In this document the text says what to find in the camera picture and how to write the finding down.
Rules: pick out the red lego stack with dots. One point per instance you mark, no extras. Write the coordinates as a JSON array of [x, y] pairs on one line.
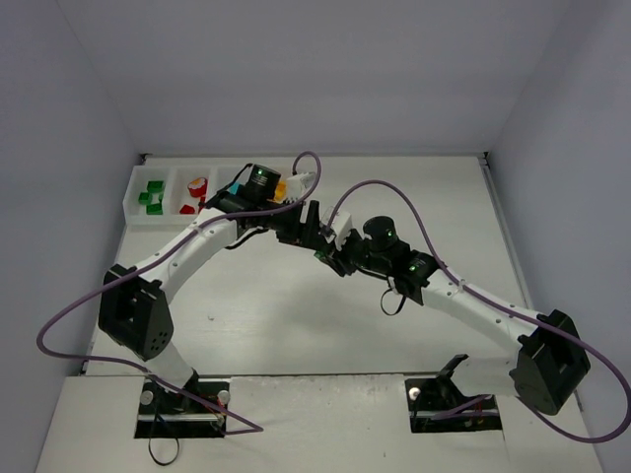
[[187, 210]]

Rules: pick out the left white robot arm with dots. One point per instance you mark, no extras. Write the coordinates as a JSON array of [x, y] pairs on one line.
[[135, 306]]

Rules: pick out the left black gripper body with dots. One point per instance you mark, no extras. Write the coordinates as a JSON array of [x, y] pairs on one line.
[[304, 220]]

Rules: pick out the green lego brick stack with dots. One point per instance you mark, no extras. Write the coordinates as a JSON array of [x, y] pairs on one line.
[[155, 186]]

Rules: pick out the red round lego brick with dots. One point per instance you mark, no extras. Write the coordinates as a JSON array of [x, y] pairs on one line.
[[197, 188]]

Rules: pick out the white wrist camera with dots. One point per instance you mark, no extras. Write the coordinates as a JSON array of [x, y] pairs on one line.
[[336, 227], [298, 186]]

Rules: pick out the clear plastic sorting tray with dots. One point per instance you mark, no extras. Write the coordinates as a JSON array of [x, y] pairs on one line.
[[171, 195]]

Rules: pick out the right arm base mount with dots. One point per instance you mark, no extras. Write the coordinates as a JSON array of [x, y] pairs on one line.
[[436, 406]]

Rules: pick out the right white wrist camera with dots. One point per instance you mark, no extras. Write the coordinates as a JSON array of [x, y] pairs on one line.
[[336, 227]]

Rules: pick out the cyan round lego brick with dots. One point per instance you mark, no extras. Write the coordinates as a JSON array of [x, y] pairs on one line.
[[233, 189]]

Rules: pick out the yellow round lego brick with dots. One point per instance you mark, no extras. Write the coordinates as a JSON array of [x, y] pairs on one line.
[[280, 192]]

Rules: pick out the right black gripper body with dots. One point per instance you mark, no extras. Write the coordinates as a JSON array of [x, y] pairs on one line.
[[338, 256]]

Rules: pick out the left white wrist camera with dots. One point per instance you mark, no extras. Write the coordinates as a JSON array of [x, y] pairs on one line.
[[298, 186]]

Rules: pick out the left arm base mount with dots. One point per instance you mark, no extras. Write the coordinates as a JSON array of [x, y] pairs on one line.
[[164, 414]]

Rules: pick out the green stepped lego brick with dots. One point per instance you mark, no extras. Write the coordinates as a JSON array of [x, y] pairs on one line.
[[156, 208]]

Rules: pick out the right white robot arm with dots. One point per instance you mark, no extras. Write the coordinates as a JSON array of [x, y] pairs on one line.
[[539, 362]]

